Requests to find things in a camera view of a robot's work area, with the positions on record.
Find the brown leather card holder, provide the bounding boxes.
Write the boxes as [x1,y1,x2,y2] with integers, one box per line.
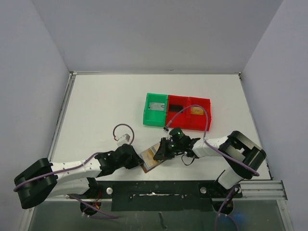
[139,141,167,173]

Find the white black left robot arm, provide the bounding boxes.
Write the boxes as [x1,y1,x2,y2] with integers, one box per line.
[14,144,144,209]

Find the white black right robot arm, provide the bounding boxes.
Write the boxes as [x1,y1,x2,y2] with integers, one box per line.
[154,128,266,190]

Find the black card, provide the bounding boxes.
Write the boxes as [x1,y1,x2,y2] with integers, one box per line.
[168,104,183,113]

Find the gold VIP card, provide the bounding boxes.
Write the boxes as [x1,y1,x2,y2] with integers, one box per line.
[191,106,204,115]

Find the red plastic bin middle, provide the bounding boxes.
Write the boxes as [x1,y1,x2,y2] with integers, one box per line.
[165,95,189,129]

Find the red plastic bin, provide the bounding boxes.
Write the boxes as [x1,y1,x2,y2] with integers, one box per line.
[165,95,189,129]
[188,97,211,131]

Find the red plastic bin right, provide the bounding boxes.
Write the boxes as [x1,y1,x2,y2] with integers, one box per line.
[188,97,211,131]

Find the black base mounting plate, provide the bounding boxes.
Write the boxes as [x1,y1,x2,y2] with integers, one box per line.
[79,180,230,212]

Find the green plastic bin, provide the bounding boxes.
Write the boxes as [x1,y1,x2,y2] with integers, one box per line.
[143,93,168,127]

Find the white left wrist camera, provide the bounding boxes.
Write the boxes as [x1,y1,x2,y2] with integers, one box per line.
[115,134,130,146]

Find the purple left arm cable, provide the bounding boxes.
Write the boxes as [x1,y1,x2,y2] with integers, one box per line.
[13,124,135,219]

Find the aluminium left frame rail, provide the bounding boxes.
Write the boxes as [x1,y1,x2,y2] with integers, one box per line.
[47,72,77,162]

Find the aluminium frame rail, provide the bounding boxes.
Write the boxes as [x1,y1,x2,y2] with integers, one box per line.
[27,180,288,204]
[47,72,77,162]

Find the aluminium front frame rail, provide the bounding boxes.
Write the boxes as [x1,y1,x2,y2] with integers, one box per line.
[27,180,288,204]

